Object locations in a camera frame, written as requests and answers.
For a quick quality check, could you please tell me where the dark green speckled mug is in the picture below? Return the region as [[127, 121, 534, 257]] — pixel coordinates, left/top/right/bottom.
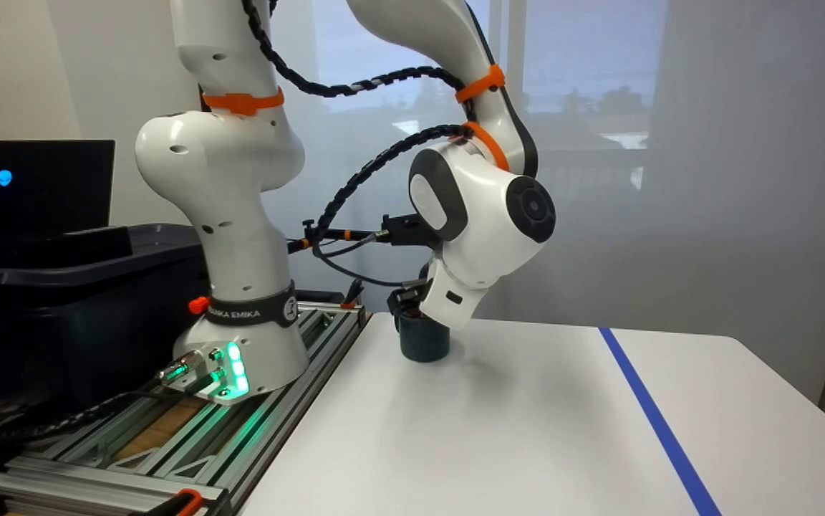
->
[[396, 311, 456, 364]]

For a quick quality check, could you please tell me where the blue tape line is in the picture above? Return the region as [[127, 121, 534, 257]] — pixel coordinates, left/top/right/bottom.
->
[[595, 323, 726, 516]]

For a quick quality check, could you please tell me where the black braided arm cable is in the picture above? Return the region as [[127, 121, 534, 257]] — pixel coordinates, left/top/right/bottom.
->
[[239, 0, 492, 255]]

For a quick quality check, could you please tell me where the aluminium profile frame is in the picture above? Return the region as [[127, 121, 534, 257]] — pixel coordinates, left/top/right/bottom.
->
[[0, 297, 376, 516]]

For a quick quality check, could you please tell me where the orange cable strap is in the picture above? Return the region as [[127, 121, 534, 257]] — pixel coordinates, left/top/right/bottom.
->
[[462, 118, 514, 174], [456, 63, 511, 105], [197, 86, 289, 121]]

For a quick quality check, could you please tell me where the black storage bin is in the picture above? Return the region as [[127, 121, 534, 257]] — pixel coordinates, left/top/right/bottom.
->
[[0, 223, 216, 427]]

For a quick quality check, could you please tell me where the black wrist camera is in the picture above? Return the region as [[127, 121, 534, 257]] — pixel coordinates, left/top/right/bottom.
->
[[383, 283, 428, 323]]

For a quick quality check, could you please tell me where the wooden base board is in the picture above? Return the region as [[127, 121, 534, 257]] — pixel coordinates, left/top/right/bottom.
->
[[107, 393, 212, 466]]

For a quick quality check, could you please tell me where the black monitor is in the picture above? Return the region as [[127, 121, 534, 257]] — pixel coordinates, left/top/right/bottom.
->
[[0, 137, 118, 268]]

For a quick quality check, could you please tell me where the black sleeved base cable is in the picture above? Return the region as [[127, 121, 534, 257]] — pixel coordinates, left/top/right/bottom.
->
[[5, 379, 180, 446]]

